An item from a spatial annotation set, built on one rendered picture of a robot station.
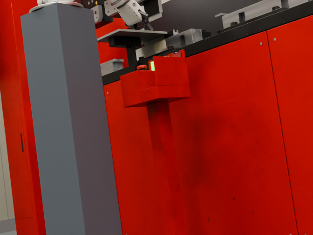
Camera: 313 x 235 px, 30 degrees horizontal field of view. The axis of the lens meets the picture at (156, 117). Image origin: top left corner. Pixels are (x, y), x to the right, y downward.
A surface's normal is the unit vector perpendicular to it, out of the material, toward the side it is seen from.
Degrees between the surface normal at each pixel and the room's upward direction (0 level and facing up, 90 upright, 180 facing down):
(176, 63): 90
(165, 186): 90
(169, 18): 90
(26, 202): 90
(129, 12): 131
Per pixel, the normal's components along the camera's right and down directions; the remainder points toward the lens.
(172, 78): 0.66, -0.15
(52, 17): -0.58, 0.01
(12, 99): -0.76, 0.05
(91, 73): 0.80, -0.16
